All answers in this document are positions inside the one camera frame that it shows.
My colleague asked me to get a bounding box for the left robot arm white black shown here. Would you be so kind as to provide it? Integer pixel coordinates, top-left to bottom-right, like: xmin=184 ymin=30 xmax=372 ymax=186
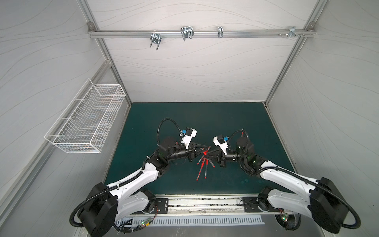
xmin=69 ymin=137 xmax=207 ymax=237

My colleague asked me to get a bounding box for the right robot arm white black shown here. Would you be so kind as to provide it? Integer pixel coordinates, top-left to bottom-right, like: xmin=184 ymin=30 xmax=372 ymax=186
xmin=205 ymin=137 xmax=361 ymax=234

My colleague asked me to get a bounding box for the green table mat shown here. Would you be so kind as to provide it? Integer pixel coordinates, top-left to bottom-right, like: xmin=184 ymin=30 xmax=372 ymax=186
xmin=105 ymin=102 xmax=292 ymax=195

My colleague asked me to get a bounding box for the metal U-bolt clamp left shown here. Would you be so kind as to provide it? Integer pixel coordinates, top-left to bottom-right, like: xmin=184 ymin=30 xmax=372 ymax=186
xmin=150 ymin=33 xmax=162 ymax=50

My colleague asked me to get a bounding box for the metal u-bolt clamp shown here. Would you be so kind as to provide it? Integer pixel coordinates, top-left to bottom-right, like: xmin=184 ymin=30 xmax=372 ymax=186
xmin=180 ymin=26 xmax=194 ymax=41
xmin=150 ymin=33 xmax=162 ymax=50

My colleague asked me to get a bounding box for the metal U-bolt clamp middle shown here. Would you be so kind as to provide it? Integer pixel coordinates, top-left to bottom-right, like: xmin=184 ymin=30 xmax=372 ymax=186
xmin=180 ymin=26 xmax=194 ymax=41

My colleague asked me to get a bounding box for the metal bolt clamp right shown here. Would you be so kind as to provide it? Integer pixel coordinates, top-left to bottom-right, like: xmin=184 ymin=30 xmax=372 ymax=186
xmin=278 ymin=27 xmax=305 ymax=39

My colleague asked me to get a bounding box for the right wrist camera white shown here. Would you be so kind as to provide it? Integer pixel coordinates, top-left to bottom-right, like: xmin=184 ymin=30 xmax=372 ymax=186
xmin=213 ymin=135 xmax=229 ymax=155

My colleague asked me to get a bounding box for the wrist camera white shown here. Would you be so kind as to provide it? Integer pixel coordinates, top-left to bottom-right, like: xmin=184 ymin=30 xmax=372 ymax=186
xmin=181 ymin=127 xmax=197 ymax=149
xmin=213 ymin=135 xmax=229 ymax=155

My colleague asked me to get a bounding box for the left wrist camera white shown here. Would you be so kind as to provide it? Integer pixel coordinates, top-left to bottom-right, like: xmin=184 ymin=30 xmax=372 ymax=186
xmin=181 ymin=127 xmax=197 ymax=149

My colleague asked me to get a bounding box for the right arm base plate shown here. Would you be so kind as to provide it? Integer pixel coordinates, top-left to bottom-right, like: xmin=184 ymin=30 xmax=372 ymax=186
xmin=239 ymin=197 xmax=280 ymax=213

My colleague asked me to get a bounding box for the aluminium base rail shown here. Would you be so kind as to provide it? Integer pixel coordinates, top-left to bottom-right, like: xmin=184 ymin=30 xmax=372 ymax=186
xmin=82 ymin=194 xmax=326 ymax=218

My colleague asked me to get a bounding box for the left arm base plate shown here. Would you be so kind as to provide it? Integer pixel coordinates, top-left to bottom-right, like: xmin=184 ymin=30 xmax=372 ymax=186
xmin=139 ymin=198 xmax=169 ymax=214

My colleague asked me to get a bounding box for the white slotted cable duct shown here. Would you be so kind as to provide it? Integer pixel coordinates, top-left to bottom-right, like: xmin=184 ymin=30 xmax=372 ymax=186
xmin=115 ymin=215 xmax=265 ymax=228

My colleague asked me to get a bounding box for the left base cable bundle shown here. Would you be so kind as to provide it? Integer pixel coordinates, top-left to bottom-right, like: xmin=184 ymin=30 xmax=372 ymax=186
xmin=114 ymin=207 xmax=159 ymax=234

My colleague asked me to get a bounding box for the white wire basket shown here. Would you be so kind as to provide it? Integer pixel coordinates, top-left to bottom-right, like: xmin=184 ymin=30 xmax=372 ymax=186
xmin=44 ymin=79 xmax=125 ymax=154

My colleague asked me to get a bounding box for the small metal bracket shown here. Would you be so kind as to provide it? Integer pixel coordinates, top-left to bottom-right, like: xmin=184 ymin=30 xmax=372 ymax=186
xmin=218 ymin=26 xmax=224 ymax=39

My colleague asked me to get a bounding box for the aluminium crossbar rail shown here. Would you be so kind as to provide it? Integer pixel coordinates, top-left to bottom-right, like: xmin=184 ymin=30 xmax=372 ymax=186
xmin=89 ymin=29 xmax=316 ymax=39

